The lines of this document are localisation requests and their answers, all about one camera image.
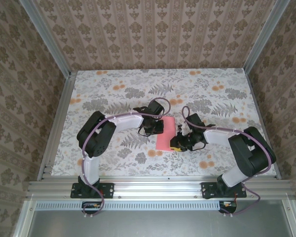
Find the grey metal sheet panel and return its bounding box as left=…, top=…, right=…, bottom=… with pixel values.
left=13, top=199, right=296, bottom=237

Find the aluminium frame post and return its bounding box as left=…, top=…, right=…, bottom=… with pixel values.
left=19, top=0, right=72, bottom=76
left=244, top=0, right=286, bottom=74

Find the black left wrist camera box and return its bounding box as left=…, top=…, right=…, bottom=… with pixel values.
left=148, top=99, right=164, bottom=116

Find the floral patterned table cover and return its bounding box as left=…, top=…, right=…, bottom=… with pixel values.
left=50, top=69, right=279, bottom=177

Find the grey slotted cable duct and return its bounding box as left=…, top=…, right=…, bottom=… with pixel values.
left=36, top=200, right=237, bottom=211

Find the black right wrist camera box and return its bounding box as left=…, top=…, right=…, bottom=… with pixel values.
left=186, top=113, right=205, bottom=130

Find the aluminium right side rail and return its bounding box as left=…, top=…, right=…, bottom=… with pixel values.
left=245, top=71, right=283, bottom=180

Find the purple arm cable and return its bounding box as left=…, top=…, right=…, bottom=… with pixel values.
left=80, top=97, right=172, bottom=219
left=182, top=106, right=277, bottom=218

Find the aluminium left frame post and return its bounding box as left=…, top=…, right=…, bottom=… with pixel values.
left=19, top=0, right=72, bottom=76

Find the aluminium left side rail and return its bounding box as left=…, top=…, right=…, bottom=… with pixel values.
left=38, top=71, right=77, bottom=181

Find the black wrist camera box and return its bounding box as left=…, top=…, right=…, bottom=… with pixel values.
left=148, top=99, right=164, bottom=116
left=186, top=113, right=205, bottom=130

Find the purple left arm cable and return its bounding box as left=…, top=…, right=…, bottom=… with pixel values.
left=80, top=97, right=172, bottom=219

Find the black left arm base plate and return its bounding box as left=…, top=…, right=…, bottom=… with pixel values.
left=70, top=182, right=115, bottom=199

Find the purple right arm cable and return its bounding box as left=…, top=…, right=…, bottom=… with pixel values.
left=182, top=106, right=277, bottom=218

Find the pink square paper sheet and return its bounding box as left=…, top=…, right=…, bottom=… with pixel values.
left=155, top=117, right=176, bottom=152

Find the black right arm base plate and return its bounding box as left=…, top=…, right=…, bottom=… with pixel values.
left=201, top=182, right=247, bottom=199

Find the aluminium front frame rail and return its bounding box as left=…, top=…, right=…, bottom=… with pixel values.
left=26, top=176, right=296, bottom=199

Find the aluminium right frame post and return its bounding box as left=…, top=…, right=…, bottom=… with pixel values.
left=244, top=0, right=286, bottom=74

